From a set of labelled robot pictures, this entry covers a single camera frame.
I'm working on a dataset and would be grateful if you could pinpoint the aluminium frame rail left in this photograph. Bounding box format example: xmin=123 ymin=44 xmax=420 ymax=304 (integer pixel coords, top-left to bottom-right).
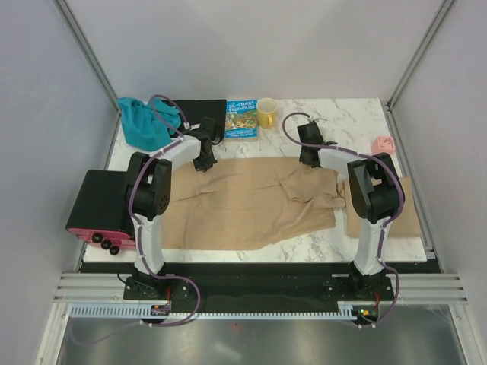
xmin=53 ymin=0 xmax=119 ymax=112

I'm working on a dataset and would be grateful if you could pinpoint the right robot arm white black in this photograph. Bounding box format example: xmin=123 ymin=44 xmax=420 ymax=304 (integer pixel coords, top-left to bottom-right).
xmin=300 ymin=142 xmax=405 ymax=300

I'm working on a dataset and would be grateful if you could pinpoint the teal t shirt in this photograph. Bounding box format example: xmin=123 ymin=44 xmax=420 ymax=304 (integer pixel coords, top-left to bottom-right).
xmin=117 ymin=97 xmax=176 ymax=152

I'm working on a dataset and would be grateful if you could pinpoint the yellow mug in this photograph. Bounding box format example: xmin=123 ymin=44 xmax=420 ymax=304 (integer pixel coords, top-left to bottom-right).
xmin=256 ymin=98 xmax=278 ymax=129

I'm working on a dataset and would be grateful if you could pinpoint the black base rail with cable tray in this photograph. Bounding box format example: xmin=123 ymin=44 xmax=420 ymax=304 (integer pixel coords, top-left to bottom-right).
xmin=70 ymin=262 xmax=400 ymax=330

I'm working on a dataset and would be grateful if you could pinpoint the folded tan t shirt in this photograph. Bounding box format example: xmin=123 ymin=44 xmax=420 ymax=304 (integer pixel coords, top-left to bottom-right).
xmin=337 ymin=176 xmax=421 ymax=238

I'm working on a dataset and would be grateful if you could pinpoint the beige t shirt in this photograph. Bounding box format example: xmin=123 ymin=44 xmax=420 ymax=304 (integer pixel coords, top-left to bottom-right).
xmin=161 ymin=157 xmax=345 ymax=251

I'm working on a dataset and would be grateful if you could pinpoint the aluminium frame rail right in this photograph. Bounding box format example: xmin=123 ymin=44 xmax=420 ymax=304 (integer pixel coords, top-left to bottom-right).
xmin=384 ymin=0 xmax=457 ymax=112

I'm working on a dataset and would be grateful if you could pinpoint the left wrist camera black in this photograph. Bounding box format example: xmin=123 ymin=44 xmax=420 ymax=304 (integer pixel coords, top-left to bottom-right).
xmin=200 ymin=117 xmax=224 ymax=140

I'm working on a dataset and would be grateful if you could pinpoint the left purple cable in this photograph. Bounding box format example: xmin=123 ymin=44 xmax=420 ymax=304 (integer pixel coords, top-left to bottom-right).
xmin=70 ymin=94 xmax=201 ymax=346

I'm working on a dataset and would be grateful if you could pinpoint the black orange-edged notebook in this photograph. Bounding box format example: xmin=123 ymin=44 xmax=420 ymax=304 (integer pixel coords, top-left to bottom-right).
xmin=174 ymin=99 xmax=227 ymax=145

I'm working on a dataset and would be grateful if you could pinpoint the aluminium frame rail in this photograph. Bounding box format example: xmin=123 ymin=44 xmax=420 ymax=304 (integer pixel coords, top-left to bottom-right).
xmin=53 ymin=0 xmax=119 ymax=112
xmin=384 ymin=0 xmax=457 ymax=112

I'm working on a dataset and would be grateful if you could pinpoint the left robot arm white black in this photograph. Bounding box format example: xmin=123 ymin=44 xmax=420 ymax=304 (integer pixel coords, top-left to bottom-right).
xmin=123 ymin=124 xmax=223 ymax=299

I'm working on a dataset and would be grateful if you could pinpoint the blue treehouse book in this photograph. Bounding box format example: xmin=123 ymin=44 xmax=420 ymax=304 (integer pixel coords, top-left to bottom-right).
xmin=224 ymin=100 xmax=259 ymax=141

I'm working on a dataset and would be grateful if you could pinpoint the black drawer organiser with pink fronts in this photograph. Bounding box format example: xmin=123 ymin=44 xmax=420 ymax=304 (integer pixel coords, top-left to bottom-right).
xmin=65 ymin=170 xmax=135 ymax=256

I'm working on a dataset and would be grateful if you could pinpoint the pink cube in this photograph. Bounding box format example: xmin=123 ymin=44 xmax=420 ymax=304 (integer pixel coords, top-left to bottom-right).
xmin=371 ymin=136 xmax=396 ymax=155

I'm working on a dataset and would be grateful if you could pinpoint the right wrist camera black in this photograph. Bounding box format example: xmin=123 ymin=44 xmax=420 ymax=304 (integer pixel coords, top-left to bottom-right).
xmin=298 ymin=122 xmax=323 ymax=144

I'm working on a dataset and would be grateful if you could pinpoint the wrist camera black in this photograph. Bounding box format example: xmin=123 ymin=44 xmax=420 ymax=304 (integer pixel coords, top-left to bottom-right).
xmin=298 ymin=122 xmax=323 ymax=144
xmin=200 ymin=117 xmax=224 ymax=140

